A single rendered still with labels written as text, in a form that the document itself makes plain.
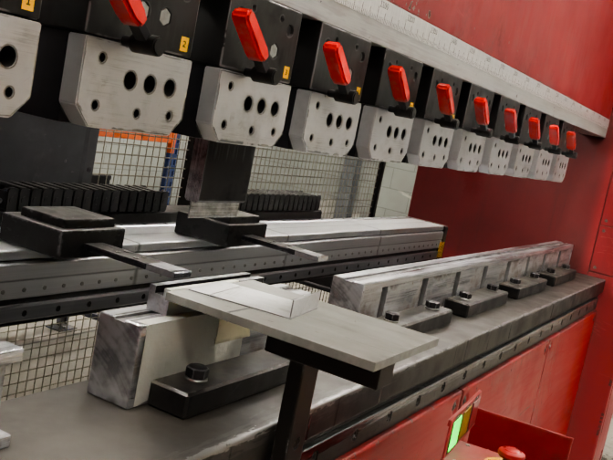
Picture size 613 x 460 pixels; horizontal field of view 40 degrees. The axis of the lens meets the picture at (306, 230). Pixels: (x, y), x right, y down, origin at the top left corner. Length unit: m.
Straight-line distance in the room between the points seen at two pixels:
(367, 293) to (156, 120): 0.68
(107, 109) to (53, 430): 0.32
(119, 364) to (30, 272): 0.26
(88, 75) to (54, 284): 0.49
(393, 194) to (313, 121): 7.75
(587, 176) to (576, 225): 0.17
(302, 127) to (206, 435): 0.41
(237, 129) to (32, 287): 0.38
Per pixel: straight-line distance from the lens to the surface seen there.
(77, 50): 0.77
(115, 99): 0.80
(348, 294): 1.42
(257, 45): 0.90
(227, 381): 1.00
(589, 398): 3.11
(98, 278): 1.26
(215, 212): 1.03
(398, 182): 8.83
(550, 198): 3.07
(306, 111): 1.08
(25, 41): 0.72
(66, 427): 0.90
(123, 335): 0.94
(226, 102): 0.93
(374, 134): 1.27
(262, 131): 1.00
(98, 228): 1.16
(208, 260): 1.46
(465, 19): 1.56
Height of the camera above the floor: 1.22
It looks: 8 degrees down
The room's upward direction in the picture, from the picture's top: 11 degrees clockwise
